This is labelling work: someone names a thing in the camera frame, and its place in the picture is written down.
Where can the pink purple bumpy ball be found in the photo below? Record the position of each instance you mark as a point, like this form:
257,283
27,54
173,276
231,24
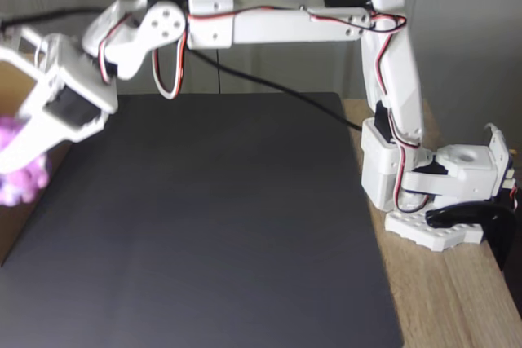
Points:
24,189

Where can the brown cardboard box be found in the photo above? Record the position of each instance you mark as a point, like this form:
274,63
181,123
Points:
16,234

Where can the black table mat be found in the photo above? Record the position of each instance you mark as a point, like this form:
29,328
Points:
204,221

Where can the black table clamp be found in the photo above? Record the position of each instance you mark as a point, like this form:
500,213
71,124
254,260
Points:
497,225

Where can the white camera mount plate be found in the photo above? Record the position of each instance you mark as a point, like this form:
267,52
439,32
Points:
12,56

